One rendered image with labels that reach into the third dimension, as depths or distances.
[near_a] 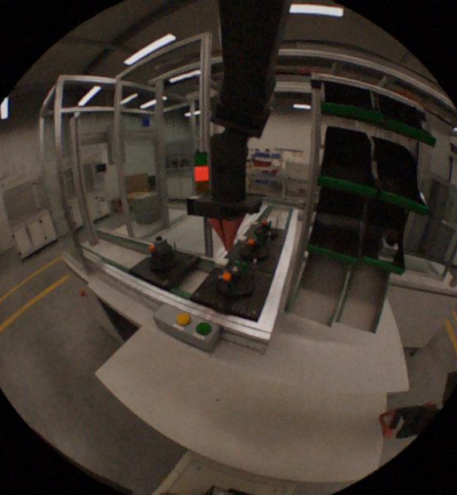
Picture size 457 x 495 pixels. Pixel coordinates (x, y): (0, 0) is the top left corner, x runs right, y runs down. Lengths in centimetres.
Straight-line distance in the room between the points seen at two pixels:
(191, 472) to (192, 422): 65
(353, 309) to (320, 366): 21
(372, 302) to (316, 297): 19
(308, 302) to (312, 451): 44
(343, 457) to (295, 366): 35
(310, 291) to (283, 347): 21
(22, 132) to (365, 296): 890
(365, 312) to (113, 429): 163
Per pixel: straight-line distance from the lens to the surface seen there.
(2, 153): 841
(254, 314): 55
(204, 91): 75
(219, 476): 114
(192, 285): 74
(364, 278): 61
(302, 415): 57
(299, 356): 63
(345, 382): 65
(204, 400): 55
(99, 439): 167
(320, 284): 56
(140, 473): 155
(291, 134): 1115
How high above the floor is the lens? 139
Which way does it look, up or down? 29 degrees down
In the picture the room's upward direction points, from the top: straight up
